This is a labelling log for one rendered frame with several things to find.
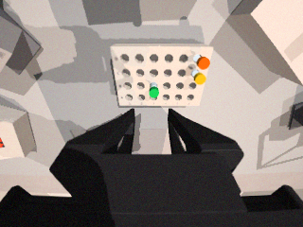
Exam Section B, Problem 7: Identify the orange-capped tube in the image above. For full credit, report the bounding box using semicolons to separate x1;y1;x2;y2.
193;54;210;70

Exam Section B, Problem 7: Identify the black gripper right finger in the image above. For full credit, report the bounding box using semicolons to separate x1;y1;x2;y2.
168;108;244;173

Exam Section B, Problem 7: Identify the green-capped test tube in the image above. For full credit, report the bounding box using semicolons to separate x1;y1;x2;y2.
149;82;159;98

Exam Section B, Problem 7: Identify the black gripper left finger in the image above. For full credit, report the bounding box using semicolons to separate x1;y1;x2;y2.
59;109;135;154

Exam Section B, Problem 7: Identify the grey flat mat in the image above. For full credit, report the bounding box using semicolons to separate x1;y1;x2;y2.
0;0;303;176

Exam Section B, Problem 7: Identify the yellow-capped tube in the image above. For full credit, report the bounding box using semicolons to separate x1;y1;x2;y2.
191;69;206;85

